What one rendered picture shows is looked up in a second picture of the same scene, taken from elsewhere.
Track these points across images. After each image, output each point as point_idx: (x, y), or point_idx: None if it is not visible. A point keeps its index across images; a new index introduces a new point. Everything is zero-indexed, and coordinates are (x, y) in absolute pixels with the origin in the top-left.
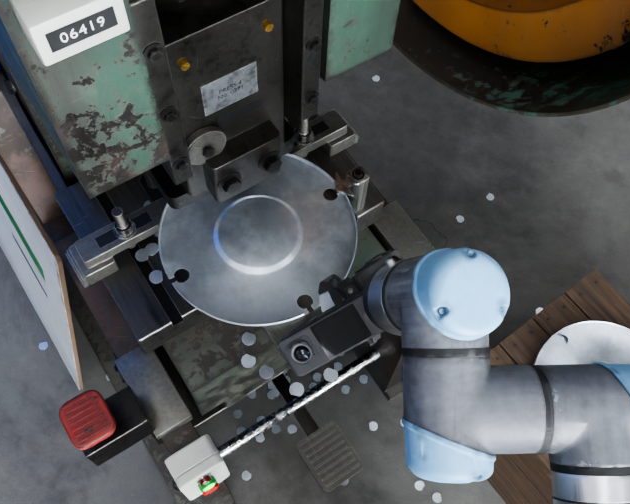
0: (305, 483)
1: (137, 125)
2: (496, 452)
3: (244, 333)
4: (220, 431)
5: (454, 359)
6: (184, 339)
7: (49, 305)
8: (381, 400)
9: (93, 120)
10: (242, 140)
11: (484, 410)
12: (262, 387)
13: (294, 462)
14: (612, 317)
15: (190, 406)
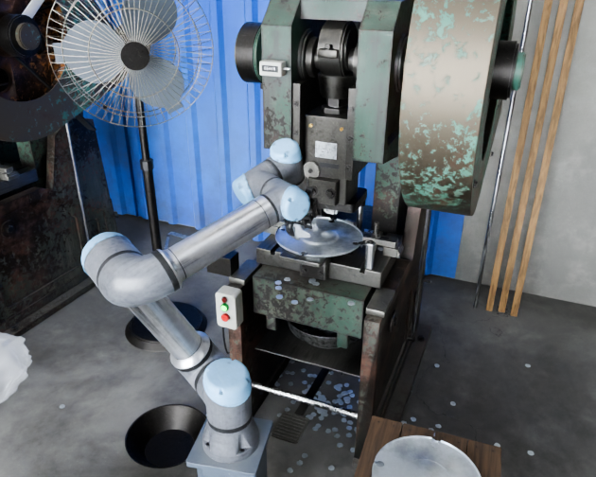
0: (274, 454)
1: (284, 127)
2: (252, 189)
3: (288, 277)
4: (272, 408)
5: (266, 161)
6: (271, 267)
7: None
8: (349, 464)
9: (272, 114)
10: (324, 178)
11: (257, 172)
12: (308, 411)
13: (282, 444)
14: (481, 468)
15: (263, 343)
